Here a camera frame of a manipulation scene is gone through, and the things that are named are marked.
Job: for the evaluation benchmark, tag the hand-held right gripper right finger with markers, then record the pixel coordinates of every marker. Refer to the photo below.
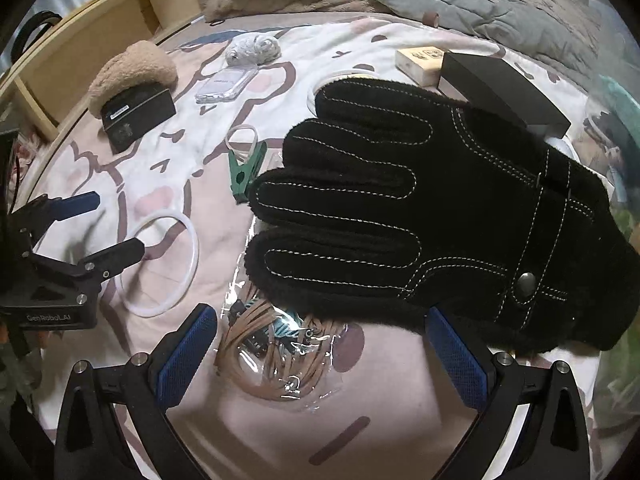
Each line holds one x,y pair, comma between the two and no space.
457,360

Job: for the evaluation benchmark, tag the clear phone case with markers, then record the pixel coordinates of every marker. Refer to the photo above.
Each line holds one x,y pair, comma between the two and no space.
225,85

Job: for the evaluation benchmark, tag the small black box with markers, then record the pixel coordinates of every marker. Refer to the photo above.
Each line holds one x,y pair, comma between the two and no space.
137,115

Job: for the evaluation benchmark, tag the green clip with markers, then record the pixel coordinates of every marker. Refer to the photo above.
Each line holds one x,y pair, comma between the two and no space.
242,175

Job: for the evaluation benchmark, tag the beige fleece blanket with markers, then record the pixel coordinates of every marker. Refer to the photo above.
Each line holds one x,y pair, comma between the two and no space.
220,5

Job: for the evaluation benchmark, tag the small wooden box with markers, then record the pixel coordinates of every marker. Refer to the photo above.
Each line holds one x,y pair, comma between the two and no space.
417,62

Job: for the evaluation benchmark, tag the wooden bedside shelf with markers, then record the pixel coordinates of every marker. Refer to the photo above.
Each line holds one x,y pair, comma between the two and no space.
100,35

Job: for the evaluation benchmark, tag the grey duvet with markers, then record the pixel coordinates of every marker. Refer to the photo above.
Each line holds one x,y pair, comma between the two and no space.
400,0

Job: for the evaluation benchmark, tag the beige bed sheet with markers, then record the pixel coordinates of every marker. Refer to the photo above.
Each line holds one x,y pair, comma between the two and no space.
310,19

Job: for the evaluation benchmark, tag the brown tape roll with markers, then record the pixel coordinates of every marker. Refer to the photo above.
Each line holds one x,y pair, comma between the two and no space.
432,19

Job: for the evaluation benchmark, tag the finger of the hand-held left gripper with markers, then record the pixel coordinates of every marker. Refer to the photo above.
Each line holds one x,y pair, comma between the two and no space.
117,255
77,204

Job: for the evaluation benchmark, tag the white fuzzy toy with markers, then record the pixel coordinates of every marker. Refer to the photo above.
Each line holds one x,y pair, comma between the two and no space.
255,47

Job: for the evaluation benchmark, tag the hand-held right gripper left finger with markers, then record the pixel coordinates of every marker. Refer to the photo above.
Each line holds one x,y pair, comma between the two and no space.
187,355

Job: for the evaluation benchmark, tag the flat black box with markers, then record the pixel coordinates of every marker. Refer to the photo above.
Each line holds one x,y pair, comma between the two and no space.
500,87

